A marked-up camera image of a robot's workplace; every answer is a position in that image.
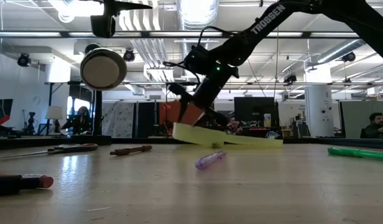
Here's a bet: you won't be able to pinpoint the white-shade table lamp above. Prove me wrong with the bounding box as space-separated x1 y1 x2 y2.
44 105 64 134

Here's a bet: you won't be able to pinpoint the black monitor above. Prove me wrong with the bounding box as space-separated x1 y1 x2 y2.
234 96 279 128

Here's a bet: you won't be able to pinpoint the white round column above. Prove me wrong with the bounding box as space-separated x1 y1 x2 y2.
305 63 335 138

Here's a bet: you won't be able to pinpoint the red black background machine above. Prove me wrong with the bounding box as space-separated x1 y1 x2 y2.
0 114 22 138

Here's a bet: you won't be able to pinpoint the patterned grey partition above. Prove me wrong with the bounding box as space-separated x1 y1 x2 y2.
101 101 135 138

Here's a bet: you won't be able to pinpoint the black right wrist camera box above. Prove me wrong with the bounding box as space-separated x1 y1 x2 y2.
183 45 213 75

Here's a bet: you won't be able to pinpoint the silver ceiling duct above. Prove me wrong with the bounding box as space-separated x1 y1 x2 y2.
175 0 220 63

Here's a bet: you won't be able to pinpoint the black pen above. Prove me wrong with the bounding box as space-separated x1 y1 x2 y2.
0 175 40 197

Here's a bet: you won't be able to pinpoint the dark wall screen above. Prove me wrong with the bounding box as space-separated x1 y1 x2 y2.
0 98 14 121

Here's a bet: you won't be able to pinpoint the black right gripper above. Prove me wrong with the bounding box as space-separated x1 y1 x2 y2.
168 64 241 127

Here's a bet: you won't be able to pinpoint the black aluminium table frame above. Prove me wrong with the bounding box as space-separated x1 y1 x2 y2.
0 135 383 151

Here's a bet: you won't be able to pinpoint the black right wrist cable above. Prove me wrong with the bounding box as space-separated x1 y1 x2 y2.
162 26 239 85

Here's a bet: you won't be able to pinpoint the orange partition panel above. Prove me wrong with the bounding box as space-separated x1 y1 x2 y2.
159 100 206 136

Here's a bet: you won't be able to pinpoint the red-handled scissors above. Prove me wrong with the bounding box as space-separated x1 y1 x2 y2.
0 142 99 159

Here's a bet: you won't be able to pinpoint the purple pen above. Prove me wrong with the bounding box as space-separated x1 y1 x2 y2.
195 150 227 170

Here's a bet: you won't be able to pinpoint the yellow-green plastic supply box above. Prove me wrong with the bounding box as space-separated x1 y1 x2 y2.
172 122 284 149

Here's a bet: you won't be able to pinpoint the green partition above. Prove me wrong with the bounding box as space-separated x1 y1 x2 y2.
339 100 383 139

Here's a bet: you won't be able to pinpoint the green marker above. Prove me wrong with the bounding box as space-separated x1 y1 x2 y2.
327 146 383 162

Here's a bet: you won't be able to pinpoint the brown pencil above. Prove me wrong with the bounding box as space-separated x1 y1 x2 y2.
109 144 153 157

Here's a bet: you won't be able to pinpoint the person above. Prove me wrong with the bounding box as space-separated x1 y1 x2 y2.
360 112 383 139
60 105 93 135

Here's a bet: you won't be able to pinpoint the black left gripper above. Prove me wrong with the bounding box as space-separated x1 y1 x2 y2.
90 0 152 39

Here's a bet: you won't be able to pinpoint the black overhead crossbar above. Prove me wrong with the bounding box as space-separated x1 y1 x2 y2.
0 30 383 39

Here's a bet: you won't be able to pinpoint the black partition panel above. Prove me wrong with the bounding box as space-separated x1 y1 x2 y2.
137 101 157 138

